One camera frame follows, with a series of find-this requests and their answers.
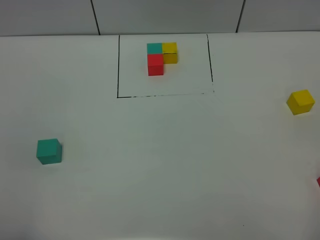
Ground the yellow template block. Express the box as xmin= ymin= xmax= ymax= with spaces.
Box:
xmin=162 ymin=42 xmax=178 ymax=64

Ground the green template block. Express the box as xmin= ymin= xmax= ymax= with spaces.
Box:
xmin=146 ymin=43 xmax=163 ymax=55

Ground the red template block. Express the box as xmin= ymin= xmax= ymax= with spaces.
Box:
xmin=147 ymin=54 xmax=164 ymax=76

